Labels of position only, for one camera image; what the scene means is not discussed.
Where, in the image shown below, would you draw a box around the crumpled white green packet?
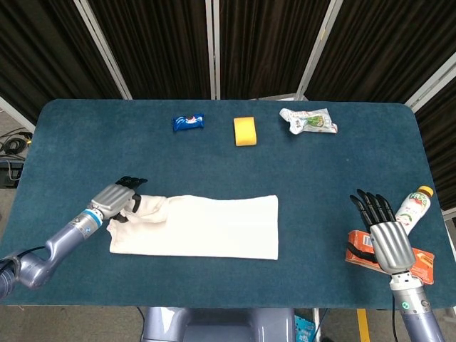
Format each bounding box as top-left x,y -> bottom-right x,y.
279,107 -> 339,135

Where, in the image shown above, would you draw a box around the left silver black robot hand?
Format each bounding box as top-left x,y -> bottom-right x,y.
88,175 -> 149,224

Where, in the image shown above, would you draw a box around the white T-shirt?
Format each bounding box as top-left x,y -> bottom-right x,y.
108,194 -> 279,261

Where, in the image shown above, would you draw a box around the black partition screen panel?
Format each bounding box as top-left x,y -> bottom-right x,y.
87,0 -> 214,100
217,0 -> 334,100
305,0 -> 456,104
0,0 -> 124,124
405,56 -> 456,211

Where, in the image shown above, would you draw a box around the yellow sponge block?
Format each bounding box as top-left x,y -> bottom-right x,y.
233,116 -> 259,147

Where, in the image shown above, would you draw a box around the black floor power box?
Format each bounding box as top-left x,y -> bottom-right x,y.
0,159 -> 24,189

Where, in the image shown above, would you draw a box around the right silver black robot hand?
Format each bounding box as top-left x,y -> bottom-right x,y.
346,188 -> 417,275

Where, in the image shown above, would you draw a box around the orange cardboard box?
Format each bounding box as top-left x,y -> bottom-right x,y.
345,229 -> 436,285

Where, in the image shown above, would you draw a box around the blue printed carton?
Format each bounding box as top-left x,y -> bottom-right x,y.
294,313 -> 317,342

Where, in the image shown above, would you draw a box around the blue snack packet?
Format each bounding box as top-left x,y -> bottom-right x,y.
172,113 -> 207,133

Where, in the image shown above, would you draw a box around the grey-blue robot torso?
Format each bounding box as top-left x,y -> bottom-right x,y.
141,306 -> 296,342

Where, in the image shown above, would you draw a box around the white drink bottle yellow cap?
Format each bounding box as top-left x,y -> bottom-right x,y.
394,185 -> 435,236

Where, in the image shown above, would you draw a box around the black coiled floor cables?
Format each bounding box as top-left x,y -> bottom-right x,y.
0,131 -> 33,156

